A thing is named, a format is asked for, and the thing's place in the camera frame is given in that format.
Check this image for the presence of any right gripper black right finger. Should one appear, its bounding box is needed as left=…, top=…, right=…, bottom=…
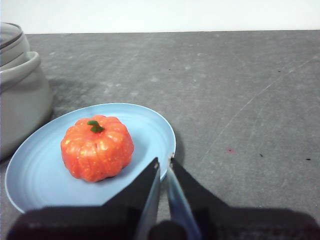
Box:
left=166, top=157, right=320, bottom=240

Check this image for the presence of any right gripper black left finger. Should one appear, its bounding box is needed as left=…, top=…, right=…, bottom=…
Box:
left=7, top=156, right=161, bottom=240

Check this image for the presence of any orange toy pumpkin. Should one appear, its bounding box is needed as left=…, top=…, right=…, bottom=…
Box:
left=60, top=114, right=135, bottom=183

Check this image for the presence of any blue round plate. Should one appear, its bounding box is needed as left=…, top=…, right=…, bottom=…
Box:
left=4, top=102, right=177, bottom=214

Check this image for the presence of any pale green electric steamer pot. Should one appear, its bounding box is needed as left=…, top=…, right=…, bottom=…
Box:
left=0, top=22, right=54, bottom=162

